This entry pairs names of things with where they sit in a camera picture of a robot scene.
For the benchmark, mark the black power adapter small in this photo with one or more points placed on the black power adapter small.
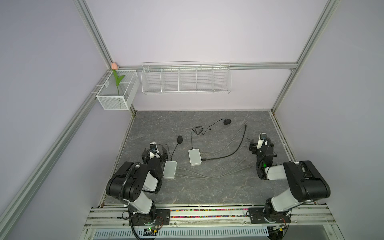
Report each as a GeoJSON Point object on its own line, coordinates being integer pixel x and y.
{"type": "Point", "coordinates": [199, 130]}

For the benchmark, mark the grey ethernet cable curved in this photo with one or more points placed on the grey ethernet cable curved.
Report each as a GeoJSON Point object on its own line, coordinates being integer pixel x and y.
{"type": "Point", "coordinates": [217, 151]}

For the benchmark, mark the white wire basket long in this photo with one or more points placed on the white wire basket long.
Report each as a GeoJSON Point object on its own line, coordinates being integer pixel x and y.
{"type": "Point", "coordinates": [193, 77]}

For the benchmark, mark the front aluminium rail base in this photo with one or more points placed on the front aluminium rail base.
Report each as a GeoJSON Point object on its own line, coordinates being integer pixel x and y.
{"type": "Point", "coordinates": [207, 222]}

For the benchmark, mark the artificial pink tulip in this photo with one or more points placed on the artificial pink tulip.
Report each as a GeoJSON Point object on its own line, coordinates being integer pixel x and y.
{"type": "Point", "coordinates": [118, 78]}

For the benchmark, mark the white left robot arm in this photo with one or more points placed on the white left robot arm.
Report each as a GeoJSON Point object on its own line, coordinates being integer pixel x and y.
{"type": "Point", "coordinates": [132, 181]}

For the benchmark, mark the white network switch box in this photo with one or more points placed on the white network switch box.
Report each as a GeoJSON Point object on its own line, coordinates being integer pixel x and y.
{"type": "Point", "coordinates": [195, 157]}

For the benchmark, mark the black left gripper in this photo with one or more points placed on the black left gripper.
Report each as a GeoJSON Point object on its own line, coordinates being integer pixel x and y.
{"type": "Point", "coordinates": [145, 158]}

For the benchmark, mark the aluminium frame rail right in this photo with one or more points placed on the aluminium frame rail right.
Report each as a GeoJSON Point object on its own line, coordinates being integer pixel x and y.
{"type": "Point", "coordinates": [288, 144]}

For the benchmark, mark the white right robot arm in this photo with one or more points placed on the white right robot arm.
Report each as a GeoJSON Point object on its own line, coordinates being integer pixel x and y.
{"type": "Point", "coordinates": [268, 214]}

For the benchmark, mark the black power adapter large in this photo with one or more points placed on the black power adapter large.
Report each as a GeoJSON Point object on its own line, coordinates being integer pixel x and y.
{"type": "Point", "coordinates": [179, 139]}

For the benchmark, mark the white mesh basket small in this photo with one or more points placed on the white mesh basket small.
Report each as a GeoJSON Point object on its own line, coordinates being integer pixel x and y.
{"type": "Point", "coordinates": [108, 95]}

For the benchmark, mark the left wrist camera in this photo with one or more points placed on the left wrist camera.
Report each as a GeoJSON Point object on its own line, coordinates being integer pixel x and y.
{"type": "Point", "coordinates": [154, 151]}

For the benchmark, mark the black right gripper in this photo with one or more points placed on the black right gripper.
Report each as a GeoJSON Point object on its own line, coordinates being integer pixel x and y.
{"type": "Point", "coordinates": [253, 147]}

